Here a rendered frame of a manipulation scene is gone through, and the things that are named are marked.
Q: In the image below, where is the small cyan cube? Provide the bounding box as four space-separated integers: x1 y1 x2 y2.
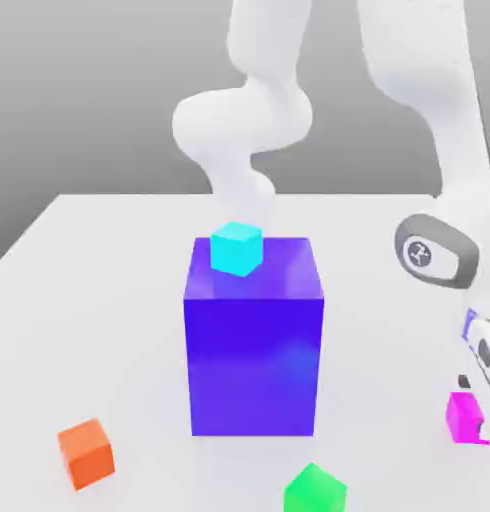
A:
209 220 265 278

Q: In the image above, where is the large blue box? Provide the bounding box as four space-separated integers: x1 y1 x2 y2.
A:
182 236 325 438

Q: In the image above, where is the small orange cube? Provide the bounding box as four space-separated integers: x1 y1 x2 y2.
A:
56 417 117 492

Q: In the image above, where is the small green cube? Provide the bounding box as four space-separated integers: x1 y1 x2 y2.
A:
283 462 349 512

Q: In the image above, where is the small magenta cube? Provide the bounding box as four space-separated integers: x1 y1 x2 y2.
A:
445 391 490 446

